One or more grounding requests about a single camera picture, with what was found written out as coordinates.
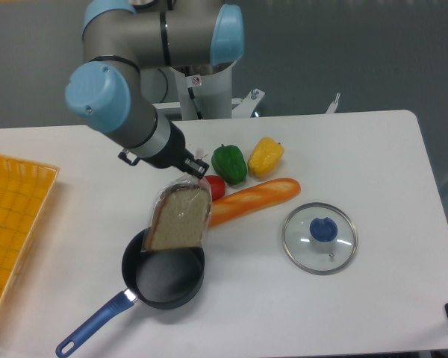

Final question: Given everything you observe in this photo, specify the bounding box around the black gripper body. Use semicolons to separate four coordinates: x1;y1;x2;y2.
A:
118;123;194;172

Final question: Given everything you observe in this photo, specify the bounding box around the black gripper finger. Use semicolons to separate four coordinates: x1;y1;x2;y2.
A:
185;163;207;178
188;158;209;172

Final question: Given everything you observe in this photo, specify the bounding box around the toast slice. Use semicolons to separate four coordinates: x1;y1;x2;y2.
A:
141;175;212;252

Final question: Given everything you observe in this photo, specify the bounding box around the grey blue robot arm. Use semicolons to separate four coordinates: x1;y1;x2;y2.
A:
65;1;244;178

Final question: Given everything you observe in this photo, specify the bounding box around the red bell pepper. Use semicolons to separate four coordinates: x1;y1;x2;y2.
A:
205;175;226;201

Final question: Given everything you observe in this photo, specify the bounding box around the green bell pepper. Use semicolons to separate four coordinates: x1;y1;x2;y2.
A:
211;144;247;185

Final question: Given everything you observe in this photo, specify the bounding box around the orange baguette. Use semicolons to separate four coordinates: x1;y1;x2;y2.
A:
210;178;301;227

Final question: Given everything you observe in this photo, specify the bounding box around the yellow bell pepper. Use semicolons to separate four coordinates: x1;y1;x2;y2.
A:
248;137;284;178

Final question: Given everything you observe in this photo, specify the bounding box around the glass lid blue knob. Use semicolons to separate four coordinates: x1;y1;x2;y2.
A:
281;202;358;275

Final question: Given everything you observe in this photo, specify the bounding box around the yellow plastic basket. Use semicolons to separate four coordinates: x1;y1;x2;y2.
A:
0;154;60;310

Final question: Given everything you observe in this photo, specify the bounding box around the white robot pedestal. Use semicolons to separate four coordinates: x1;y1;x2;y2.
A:
140;62;235;120

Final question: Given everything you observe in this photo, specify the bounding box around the black pot blue handle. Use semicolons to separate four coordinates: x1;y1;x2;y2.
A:
55;228;205;357

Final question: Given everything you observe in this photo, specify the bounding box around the white right base bracket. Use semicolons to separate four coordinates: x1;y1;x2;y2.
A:
326;92;340;114

